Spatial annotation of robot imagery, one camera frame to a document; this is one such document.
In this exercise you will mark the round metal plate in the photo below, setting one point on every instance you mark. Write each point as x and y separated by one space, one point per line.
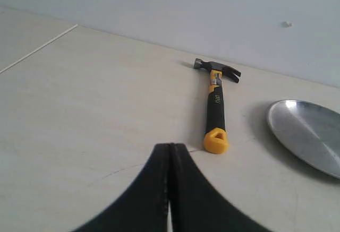
307 130

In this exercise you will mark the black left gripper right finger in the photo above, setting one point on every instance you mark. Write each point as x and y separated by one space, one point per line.
195 204

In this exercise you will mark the yellow black claw hammer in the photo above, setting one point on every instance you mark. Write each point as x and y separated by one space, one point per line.
215 139

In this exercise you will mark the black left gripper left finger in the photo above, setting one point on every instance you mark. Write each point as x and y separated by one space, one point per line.
143 206

